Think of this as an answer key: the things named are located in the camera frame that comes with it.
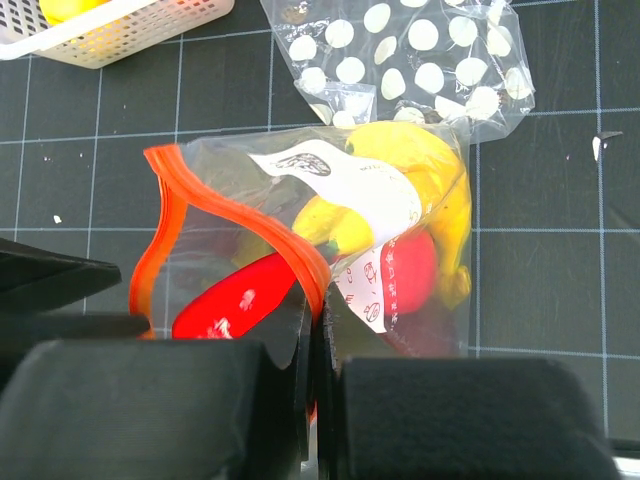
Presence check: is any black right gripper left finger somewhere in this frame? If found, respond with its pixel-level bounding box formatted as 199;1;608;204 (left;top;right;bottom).
1;286;311;479

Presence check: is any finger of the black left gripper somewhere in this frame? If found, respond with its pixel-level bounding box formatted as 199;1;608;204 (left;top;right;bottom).
1;239;150;386

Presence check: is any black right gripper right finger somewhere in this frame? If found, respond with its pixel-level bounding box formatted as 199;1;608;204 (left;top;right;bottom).
317;289;619;479

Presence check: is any dark red plum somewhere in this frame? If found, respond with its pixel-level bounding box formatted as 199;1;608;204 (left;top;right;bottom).
382;312;459;358

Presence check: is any red chili pepper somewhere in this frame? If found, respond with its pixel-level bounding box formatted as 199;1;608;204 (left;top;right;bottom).
171;232;298;339

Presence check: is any orange zipper clear bag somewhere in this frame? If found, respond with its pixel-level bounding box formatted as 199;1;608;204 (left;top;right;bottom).
129;120;472;356

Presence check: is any yellow banana bunch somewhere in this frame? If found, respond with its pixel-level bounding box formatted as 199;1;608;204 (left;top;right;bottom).
292;121;471;309

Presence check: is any white dotted clear bag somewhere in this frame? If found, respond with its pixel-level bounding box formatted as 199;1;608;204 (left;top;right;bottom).
261;0;535;143

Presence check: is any red apple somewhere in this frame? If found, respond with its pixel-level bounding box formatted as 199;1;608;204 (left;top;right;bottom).
380;230;438;316

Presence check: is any black cutting mat with grid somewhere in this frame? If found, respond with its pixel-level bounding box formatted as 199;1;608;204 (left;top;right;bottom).
1;1;639;440

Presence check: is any white plastic fruit basket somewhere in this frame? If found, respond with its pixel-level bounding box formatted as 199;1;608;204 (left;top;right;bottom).
1;0;234;69

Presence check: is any yellow bell pepper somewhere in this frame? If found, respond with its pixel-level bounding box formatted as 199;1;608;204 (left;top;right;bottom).
39;0;108;25

